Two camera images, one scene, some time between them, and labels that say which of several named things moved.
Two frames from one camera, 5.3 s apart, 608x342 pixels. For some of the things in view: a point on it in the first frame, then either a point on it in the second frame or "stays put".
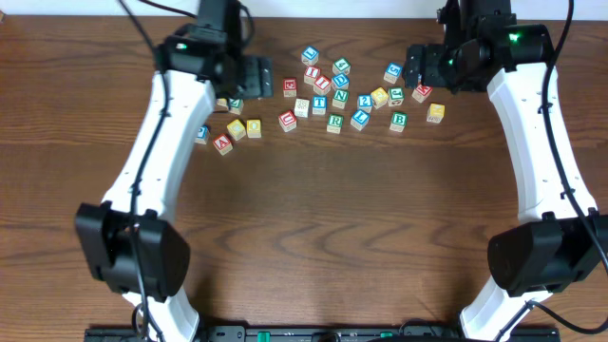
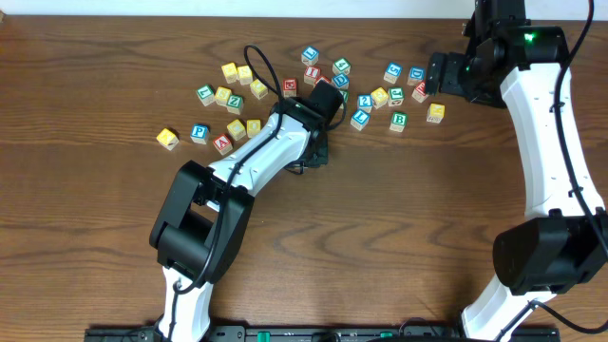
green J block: (395, 96) stays put
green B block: (398, 122) stays put
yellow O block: (254, 128) stays put
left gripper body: (258, 77) to (318, 155)
